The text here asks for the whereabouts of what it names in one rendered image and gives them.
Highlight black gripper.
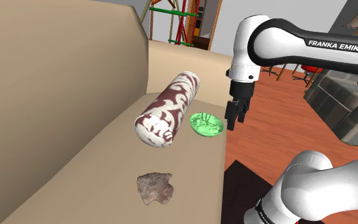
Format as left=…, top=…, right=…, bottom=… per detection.
left=224, top=80, right=256, bottom=131

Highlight green bowl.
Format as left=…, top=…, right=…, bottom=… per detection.
left=189, top=111, right=225, bottom=137

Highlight maroon white patterned bolster pillow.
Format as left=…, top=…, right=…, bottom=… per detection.
left=134, top=71, right=202, bottom=148

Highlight dark robot stand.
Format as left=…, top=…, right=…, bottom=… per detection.
left=221, top=159, right=275, bottom=224

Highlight red chair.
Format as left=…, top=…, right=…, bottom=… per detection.
left=293, top=64, right=324, bottom=88

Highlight wooden framed doorway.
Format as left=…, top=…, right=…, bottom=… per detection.
left=186, top=0, right=224, bottom=52

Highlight dark glass cabinet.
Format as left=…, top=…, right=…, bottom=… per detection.
left=303, top=0, right=358, bottom=150

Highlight pinkish grey rock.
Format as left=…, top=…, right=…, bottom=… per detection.
left=136, top=172, right=175, bottom=206

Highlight beige sofa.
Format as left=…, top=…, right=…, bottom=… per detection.
left=0, top=0, right=234, bottom=224

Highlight climbing frame, green red bars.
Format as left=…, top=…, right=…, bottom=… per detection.
left=139, top=0, right=202, bottom=48

